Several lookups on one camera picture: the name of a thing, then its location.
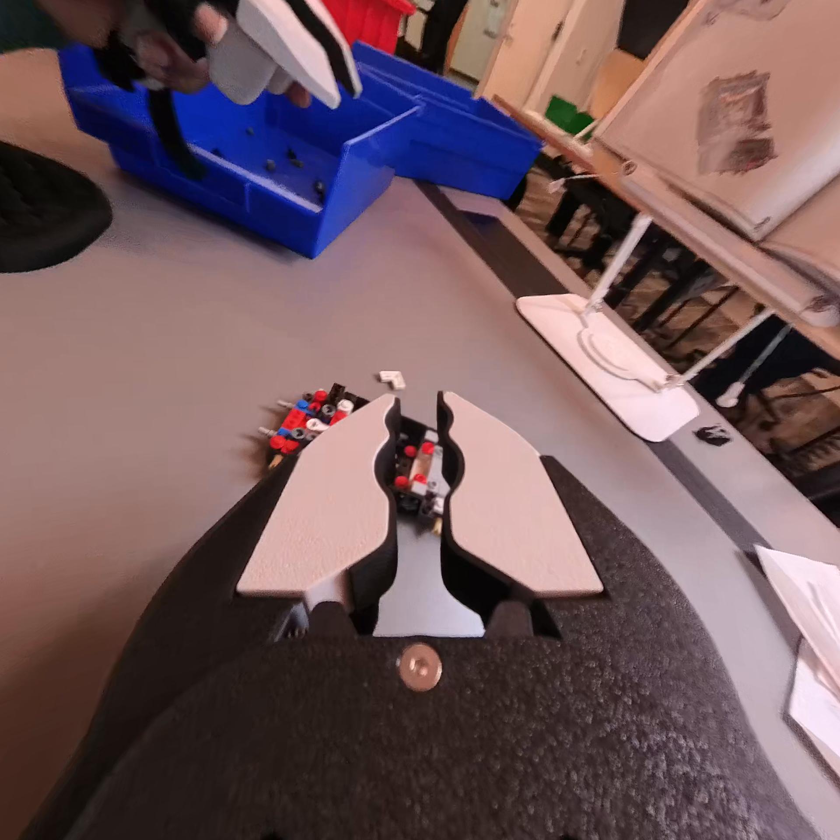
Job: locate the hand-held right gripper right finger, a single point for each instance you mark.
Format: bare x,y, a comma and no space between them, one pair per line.
525,525

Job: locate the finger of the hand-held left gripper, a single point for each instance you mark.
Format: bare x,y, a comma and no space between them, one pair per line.
302,33
250,72

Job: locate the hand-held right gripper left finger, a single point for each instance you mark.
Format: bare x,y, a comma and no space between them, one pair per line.
315,525

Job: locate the small lego bricks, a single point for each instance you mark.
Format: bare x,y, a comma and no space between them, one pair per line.
292,164

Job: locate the partly built lego car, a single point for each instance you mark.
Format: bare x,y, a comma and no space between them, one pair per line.
309,420

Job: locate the blue plastic bin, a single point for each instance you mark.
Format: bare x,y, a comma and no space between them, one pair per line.
263,210
460,131

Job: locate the person's left forearm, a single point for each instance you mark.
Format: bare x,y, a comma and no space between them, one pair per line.
20,20

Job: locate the small white lego piece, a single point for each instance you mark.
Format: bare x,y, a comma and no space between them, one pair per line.
390,381

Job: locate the single black lego brick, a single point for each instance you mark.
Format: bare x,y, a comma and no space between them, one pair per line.
713,435

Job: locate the person's left hand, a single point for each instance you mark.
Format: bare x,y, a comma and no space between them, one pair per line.
164,59

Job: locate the red plastic bin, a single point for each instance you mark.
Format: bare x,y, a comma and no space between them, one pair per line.
368,20

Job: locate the black padded chair armrest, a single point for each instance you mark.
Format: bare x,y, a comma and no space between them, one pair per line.
46,210

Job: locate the white book stand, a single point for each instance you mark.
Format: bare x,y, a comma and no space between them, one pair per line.
604,361

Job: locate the green plastic bin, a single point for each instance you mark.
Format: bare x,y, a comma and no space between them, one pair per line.
568,114

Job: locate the white paper bags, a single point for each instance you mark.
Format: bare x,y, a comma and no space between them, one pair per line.
814,656

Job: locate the open instruction booklet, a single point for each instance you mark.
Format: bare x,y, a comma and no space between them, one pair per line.
735,118

